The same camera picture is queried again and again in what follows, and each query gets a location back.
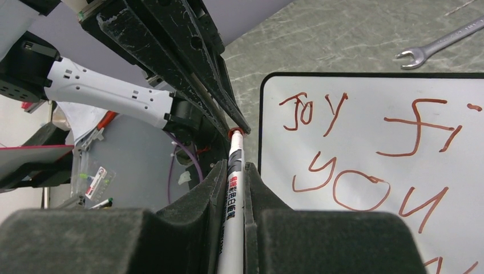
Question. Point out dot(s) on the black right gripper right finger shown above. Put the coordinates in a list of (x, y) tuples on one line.
[(279, 239)]

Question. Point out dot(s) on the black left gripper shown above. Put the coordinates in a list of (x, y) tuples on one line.
[(176, 40)]

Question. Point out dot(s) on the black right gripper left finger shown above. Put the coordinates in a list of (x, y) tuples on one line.
[(183, 237)]

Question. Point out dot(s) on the white marker pen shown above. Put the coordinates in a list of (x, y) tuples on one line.
[(231, 252)]

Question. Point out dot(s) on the red marker cap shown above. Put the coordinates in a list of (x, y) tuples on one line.
[(234, 130)]

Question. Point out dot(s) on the white framed whiteboard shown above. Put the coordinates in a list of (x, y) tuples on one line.
[(406, 143)]

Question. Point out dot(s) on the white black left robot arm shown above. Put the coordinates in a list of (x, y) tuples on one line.
[(33, 70)]

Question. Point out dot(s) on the box of coloured markers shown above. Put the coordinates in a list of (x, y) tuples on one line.
[(89, 181)]

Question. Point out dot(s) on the silver open-end wrench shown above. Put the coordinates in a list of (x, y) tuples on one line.
[(421, 54)]

